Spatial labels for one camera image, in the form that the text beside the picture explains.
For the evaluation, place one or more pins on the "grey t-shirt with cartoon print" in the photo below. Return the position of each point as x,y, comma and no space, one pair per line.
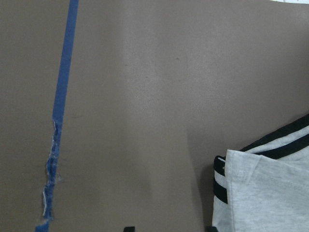
264,187

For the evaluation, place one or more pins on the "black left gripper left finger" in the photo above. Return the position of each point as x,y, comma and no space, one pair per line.
129,229

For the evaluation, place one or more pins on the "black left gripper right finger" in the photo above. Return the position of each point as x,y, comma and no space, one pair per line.
211,229

